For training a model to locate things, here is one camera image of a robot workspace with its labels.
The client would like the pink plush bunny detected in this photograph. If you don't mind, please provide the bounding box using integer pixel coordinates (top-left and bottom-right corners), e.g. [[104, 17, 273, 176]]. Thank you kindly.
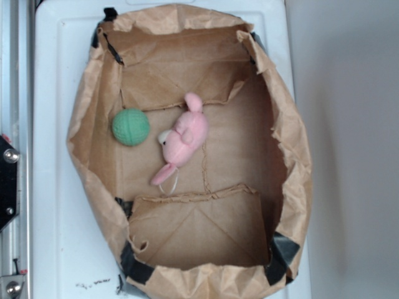
[[150, 93, 209, 187]]

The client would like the brown paper bag tray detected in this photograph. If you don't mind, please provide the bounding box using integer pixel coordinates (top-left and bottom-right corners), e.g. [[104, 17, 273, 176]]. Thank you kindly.
[[67, 4, 312, 298]]

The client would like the green foam ball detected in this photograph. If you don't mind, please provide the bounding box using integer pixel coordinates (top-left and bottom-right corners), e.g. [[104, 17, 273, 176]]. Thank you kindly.
[[112, 108, 150, 146]]

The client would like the black metal bracket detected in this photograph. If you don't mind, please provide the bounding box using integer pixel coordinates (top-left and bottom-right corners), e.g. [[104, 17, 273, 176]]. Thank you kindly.
[[0, 135, 20, 232]]

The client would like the aluminium frame rail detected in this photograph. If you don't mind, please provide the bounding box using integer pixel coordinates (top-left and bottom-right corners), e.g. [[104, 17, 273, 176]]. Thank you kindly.
[[1, 1, 36, 298]]

